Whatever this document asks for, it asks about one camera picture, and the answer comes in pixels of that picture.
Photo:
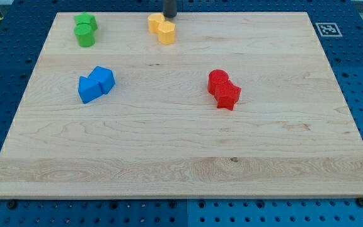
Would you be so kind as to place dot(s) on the yellow hexagon block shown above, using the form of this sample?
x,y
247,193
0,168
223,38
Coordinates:
x,y
166,32

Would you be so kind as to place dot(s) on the red cylinder block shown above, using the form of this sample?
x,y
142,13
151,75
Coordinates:
x,y
216,78

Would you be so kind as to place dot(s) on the red star block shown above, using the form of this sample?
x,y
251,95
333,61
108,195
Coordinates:
x,y
227,95

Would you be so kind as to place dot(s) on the wooden board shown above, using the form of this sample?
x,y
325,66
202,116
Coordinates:
x,y
158,134

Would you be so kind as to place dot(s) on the blue cube block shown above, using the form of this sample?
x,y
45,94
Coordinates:
x,y
105,77

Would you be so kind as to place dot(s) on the blue triangle block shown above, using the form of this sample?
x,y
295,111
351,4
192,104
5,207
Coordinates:
x,y
88,89

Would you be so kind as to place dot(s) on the yellow heart block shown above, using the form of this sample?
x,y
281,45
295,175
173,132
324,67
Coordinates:
x,y
153,21

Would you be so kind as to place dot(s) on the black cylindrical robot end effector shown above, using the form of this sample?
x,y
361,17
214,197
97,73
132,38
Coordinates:
x,y
169,8

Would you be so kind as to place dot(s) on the green cylinder block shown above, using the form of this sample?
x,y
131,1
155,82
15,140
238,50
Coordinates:
x,y
84,35

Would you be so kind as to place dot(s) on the green star block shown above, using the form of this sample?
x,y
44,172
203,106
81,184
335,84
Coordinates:
x,y
87,19

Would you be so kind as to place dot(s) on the white fiducial marker tag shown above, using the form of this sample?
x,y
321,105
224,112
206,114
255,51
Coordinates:
x,y
327,29

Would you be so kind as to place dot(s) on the black bolt left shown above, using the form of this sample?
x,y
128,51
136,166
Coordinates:
x,y
11,204

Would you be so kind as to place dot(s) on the black bolt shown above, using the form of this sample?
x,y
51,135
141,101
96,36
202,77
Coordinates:
x,y
359,201
11,204

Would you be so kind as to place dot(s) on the black bolt right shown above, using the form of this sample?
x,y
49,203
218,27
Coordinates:
x,y
359,201

